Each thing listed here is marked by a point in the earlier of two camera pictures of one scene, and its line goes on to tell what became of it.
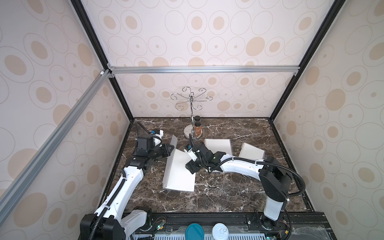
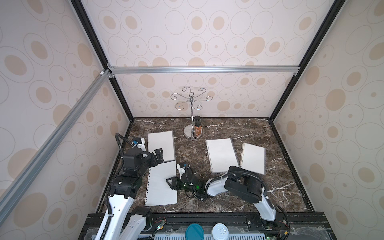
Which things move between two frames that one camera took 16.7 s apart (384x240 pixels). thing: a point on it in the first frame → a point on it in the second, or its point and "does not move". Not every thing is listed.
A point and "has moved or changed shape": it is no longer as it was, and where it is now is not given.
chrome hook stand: (191, 131) does not move
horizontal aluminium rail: (205, 69) does not move
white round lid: (220, 232) does not move
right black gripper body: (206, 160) → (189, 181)
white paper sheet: (222, 145) does not move
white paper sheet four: (176, 176) has moved or changed shape
